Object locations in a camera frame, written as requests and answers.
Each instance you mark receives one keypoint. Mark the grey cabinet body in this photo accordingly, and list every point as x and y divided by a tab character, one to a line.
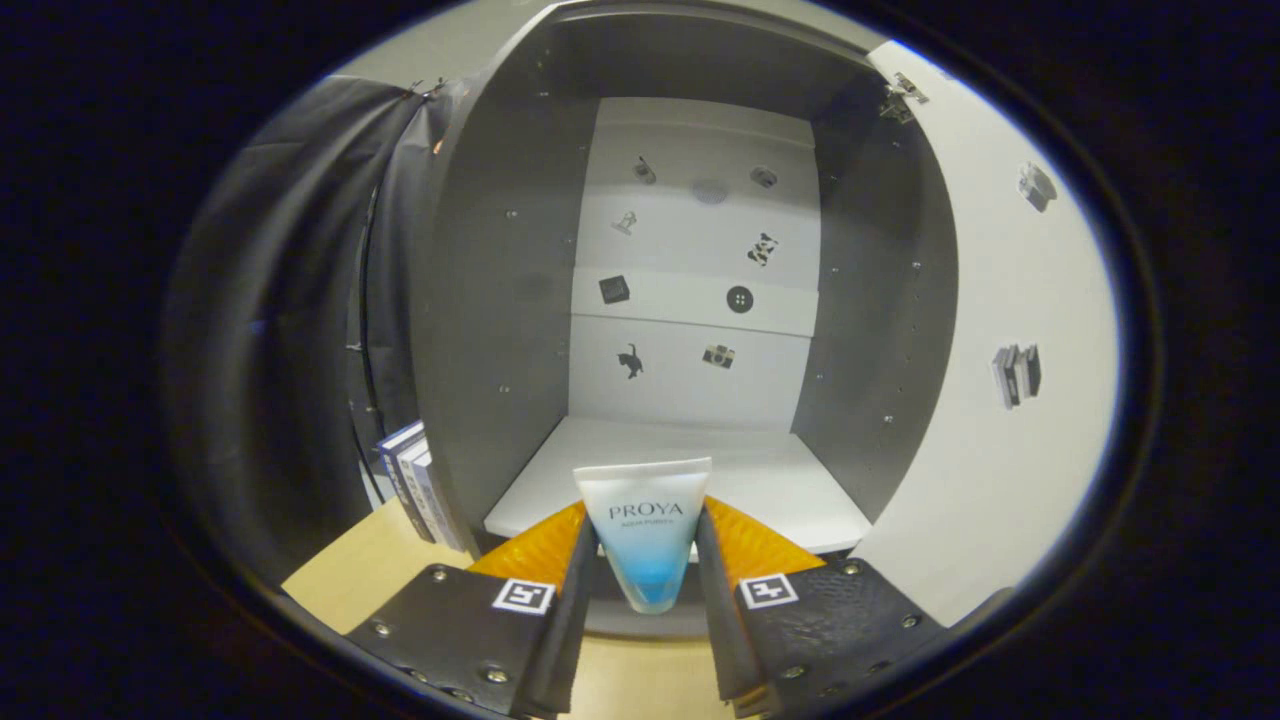
500	300

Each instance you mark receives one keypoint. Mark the white cabinet door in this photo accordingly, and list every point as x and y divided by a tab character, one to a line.
1010	250

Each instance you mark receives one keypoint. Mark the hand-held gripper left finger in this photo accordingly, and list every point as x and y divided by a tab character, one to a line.
470	625

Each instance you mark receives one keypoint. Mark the black backdrop cloth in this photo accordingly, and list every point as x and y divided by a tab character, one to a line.
290	300

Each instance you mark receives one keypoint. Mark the white and blue tube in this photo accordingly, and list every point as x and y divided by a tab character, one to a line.
646	520

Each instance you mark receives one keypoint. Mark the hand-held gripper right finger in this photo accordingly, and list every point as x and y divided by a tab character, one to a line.
830	620

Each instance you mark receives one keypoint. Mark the thin black stand pole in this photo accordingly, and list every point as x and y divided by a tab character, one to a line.
362	300

